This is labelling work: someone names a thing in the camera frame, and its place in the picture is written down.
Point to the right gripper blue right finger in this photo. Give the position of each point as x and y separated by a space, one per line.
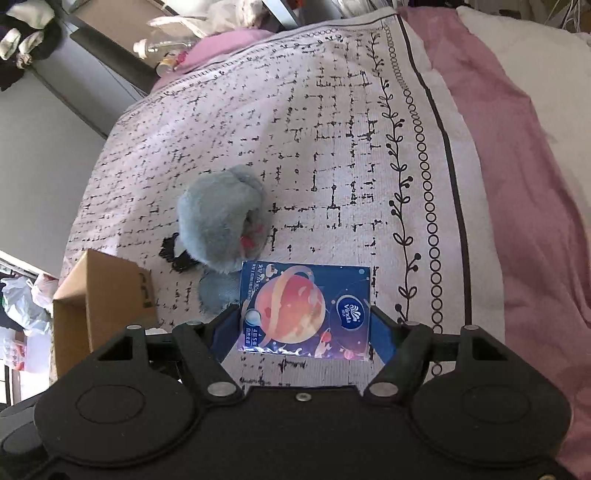
382 334

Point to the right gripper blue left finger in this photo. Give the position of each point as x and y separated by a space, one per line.
225 330

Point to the blue denim cloth piece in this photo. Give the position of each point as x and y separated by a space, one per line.
216 291

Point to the blue planet tissue pack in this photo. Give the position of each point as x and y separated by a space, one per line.
313 311

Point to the black white hair scrunchie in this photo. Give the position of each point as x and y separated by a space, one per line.
179 262

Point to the light blue plush toy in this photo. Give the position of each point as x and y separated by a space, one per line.
222 219

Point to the brown cardboard box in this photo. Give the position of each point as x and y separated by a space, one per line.
99 297

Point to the pink bed sheet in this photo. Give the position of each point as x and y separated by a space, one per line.
538 232

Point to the white plastic bags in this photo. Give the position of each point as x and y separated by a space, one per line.
26 304

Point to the white black patterned bedspread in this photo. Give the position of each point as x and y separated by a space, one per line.
364 155

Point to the white fluffy blanket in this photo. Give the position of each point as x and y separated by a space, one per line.
552 67

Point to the large flat cardboard box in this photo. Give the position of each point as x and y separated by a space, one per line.
108 29

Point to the dark hanging clothes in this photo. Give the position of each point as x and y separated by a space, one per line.
29 33

